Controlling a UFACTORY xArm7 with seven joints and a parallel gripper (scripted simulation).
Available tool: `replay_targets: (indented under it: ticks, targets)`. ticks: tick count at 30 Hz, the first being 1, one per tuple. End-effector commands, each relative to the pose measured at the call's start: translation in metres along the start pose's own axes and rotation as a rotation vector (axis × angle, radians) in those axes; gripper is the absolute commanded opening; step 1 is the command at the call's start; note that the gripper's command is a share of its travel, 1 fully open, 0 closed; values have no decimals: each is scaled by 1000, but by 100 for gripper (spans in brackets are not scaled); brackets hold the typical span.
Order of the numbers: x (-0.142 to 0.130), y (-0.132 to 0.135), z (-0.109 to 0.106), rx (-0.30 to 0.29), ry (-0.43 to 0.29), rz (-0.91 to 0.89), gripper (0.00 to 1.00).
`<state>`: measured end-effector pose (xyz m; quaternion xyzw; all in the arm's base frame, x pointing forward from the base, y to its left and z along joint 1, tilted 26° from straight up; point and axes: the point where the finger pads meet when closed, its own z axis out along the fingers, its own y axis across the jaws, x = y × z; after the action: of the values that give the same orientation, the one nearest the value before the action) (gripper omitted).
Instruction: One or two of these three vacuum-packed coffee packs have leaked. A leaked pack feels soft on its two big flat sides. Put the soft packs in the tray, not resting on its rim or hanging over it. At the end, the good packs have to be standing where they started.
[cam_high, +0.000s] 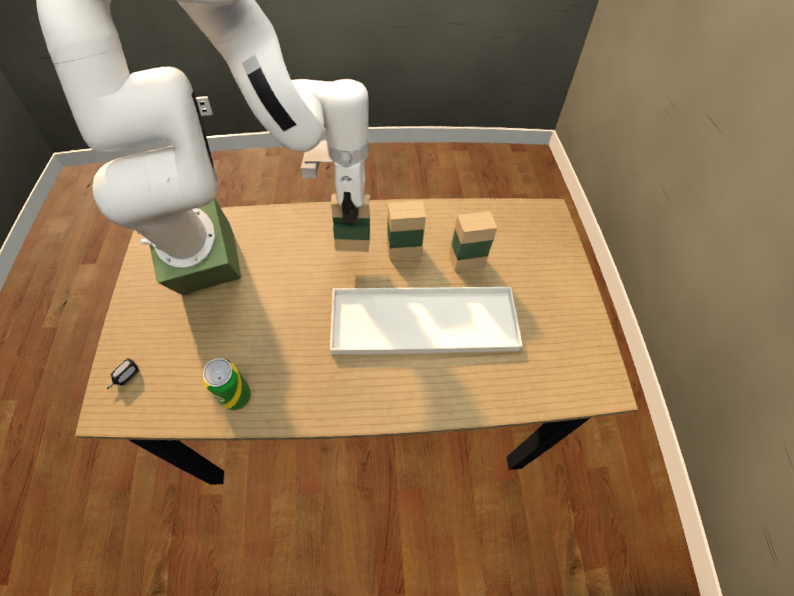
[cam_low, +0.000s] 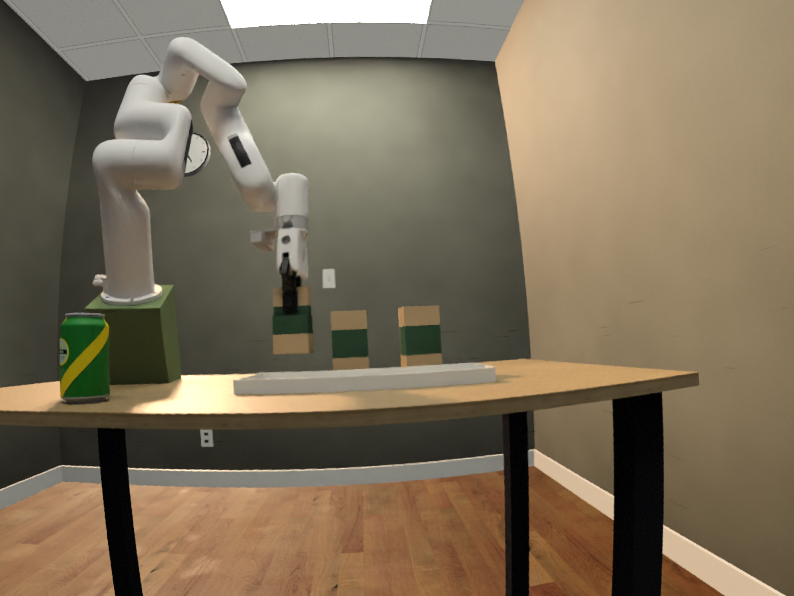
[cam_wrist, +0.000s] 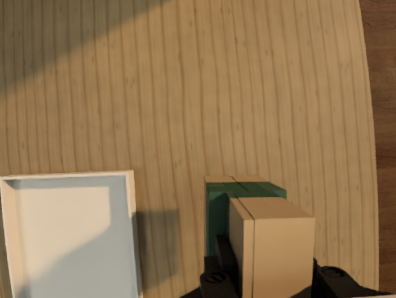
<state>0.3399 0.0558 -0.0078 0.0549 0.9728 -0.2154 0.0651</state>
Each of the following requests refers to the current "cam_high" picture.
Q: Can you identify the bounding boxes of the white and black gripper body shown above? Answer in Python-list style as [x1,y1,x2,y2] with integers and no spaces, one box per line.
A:
[334,150,369,207]

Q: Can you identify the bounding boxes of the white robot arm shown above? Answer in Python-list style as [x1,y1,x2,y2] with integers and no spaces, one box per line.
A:
[36,0,369,268]

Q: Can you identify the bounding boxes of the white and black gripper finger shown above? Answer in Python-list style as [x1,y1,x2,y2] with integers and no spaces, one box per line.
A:
[342,192,359,224]

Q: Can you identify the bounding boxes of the tan box with dark green band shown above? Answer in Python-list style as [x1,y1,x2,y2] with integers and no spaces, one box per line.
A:
[387,201,426,259]
[331,194,370,252]
[449,211,497,271]

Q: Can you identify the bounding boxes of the green drink can with yellow stripe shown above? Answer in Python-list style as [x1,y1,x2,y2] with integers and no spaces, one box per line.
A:
[203,358,251,410]

